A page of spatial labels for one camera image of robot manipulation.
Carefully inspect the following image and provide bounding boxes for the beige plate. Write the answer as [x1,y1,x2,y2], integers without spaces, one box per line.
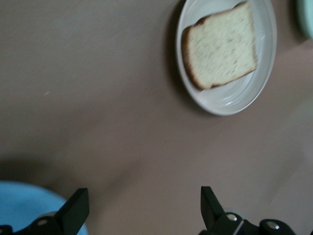
[176,0,278,116]

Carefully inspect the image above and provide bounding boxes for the brown crust bread slice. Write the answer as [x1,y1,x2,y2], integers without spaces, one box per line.
[181,1,259,90]

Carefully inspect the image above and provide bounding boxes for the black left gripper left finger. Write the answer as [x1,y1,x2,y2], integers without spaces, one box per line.
[0,187,90,235]

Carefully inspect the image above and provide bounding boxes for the blue plate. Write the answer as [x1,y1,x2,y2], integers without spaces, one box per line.
[0,180,89,235]

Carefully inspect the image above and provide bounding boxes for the pale green plate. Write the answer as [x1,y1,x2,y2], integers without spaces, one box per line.
[294,0,313,41]

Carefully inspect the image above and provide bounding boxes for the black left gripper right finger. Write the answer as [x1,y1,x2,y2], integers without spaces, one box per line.
[198,186,298,235]

